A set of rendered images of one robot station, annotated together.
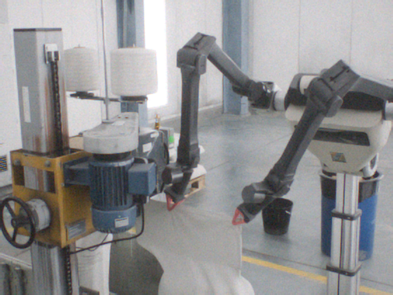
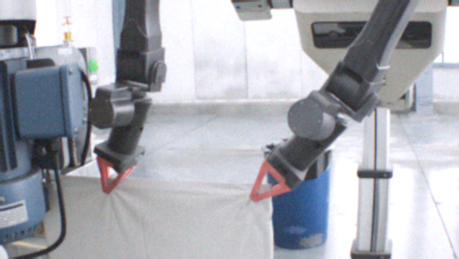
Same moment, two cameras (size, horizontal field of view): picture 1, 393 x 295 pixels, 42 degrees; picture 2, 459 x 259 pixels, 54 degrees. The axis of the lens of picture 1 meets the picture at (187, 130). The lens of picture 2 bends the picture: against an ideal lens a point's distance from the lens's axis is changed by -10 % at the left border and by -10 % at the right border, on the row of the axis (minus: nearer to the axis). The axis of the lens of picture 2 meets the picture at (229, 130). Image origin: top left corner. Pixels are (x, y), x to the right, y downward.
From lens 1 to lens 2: 1.09 m
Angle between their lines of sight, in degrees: 18
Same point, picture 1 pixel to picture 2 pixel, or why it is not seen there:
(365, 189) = (321, 161)
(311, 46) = (206, 38)
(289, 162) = (389, 36)
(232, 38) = not seen: hidden behind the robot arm
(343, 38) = (237, 29)
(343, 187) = (374, 129)
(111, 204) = not seen: outside the picture
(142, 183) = (53, 104)
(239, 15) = not seen: hidden behind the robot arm
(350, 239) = (387, 207)
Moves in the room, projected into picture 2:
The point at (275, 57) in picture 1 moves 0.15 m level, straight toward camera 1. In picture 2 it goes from (169, 52) to (170, 52)
